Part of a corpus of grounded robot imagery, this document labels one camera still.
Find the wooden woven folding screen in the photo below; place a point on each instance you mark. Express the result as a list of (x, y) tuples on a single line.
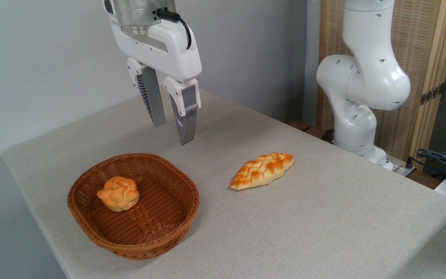
[(416, 42)]

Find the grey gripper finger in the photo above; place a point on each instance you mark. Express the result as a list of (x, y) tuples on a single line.
[(154, 100), (186, 116)]

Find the grey tablecloth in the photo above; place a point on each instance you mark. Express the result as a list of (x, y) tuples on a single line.
[(285, 224)]

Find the brown woven wicker basket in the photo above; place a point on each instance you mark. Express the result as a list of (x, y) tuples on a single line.
[(157, 217)]

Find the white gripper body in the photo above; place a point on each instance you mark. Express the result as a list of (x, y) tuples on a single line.
[(157, 48)]

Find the long braided bread loaf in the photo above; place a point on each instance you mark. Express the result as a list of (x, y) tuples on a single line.
[(261, 170)]

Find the white power strip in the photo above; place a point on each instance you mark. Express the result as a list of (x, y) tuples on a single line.
[(401, 169)]

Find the metal screen hinge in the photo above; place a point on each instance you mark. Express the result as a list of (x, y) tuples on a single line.
[(431, 94)]

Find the round knotted bread roll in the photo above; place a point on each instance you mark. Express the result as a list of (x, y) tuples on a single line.
[(119, 193)]

